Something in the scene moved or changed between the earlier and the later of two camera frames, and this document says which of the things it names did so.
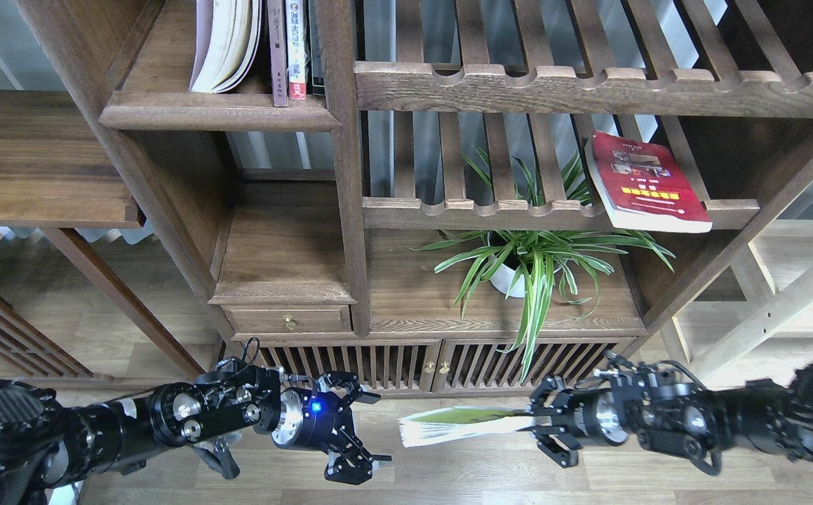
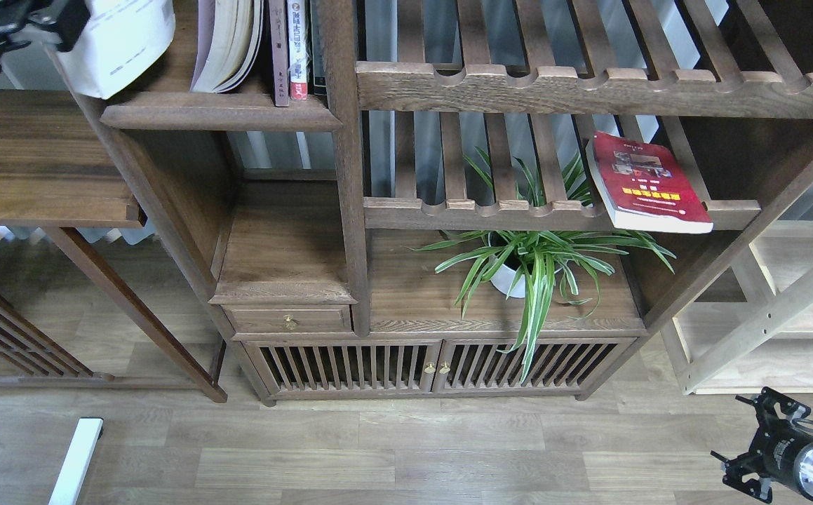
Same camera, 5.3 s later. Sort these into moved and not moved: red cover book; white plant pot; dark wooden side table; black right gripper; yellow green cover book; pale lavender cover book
Moved: yellow green cover book; black right gripper
Not moved: white plant pot; dark wooden side table; red cover book; pale lavender cover book
